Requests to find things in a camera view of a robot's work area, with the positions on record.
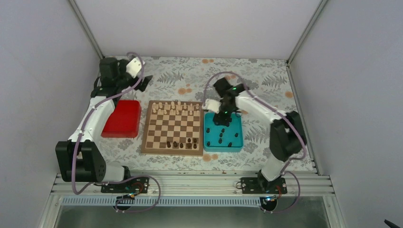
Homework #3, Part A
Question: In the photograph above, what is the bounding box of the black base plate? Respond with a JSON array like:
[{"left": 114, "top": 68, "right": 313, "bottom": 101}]
[
  {"left": 101, "top": 177, "right": 149, "bottom": 194},
  {"left": 240, "top": 177, "right": 288, "bottom": 194}
]

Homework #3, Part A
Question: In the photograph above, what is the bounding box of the red plastic tray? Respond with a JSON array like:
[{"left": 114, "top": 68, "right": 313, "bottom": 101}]
[{"left": 101, "top": 100, "right": 141, "bottom": 138}]

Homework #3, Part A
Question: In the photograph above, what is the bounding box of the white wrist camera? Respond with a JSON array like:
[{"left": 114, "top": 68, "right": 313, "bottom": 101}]
[
  {"left": 126, "top": 57, "right": 145, "bottom": 78},
  {"left": 201, "top": 99, "right": 221, "bottom": 114}
]

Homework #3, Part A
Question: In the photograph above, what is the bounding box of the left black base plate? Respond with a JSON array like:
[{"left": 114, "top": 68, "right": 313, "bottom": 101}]
[{"left": 101, "top": 177, "right": 149, "bottom": 194}]

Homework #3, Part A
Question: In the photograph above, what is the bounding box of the floral patterned table mat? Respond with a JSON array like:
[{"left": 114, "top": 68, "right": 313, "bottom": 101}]
[{"left": 98, "top": 57, "right": 297, "bottom": 171}]

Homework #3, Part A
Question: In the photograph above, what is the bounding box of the purple cable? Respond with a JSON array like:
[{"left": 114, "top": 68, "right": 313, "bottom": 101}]
[
  {"left": 71, "top": 52, "right": 162, "bottom": 214},
  {"left": 202, "top": 71, "right": 308, "bottom": 214}
]

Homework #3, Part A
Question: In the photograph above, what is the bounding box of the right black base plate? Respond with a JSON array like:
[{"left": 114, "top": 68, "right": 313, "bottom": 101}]
[{"left": 240, "top": 177, "right": 288, "bottom": 194}]

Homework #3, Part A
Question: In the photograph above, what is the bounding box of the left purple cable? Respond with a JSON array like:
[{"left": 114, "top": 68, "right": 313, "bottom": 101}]
[{"left": 71, "top": 52, "right": 162, "bottom": 214}]

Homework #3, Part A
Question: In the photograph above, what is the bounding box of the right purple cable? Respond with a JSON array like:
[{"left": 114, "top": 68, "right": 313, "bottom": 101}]
[{"left": 202, "top": 71, "right": 308, "bottom": 214}]

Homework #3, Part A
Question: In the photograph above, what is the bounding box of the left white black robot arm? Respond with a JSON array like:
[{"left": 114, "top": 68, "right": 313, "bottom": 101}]
[{"left": 55, "top": 56, "right": 151, "bottom": 192}]

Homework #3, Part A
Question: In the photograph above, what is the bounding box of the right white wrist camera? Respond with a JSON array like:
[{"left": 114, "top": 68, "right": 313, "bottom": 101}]
[{"left": 201, "top": 99, "right": 221, "bottom": 114}]

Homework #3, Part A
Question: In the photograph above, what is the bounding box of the aluminium rail frame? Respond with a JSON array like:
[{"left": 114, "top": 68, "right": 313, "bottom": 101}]
[{"left": 50, "top": 172, "right": 335, "bottom": 197}]

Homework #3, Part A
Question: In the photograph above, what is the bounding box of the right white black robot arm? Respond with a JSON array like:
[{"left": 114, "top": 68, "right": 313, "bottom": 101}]
[{"left": 213, "top": 78, "right": 307, "bottom": 193}]

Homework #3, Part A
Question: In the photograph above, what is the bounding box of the teal plastic tray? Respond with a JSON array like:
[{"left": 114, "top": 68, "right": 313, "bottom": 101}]
[{"left": 203, "top": 113, "right": 244, "bottom": 152}]

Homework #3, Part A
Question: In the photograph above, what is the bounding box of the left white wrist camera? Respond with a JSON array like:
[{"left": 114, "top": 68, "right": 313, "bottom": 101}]
[{"left": 126, "top": 57, "right": 145, "bottom": 78}]

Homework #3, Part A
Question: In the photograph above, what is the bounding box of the wooden chess board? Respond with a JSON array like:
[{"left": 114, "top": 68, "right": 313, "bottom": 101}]
[{"left": 141, "top": 100, "right": 204, "bottom": 156}]

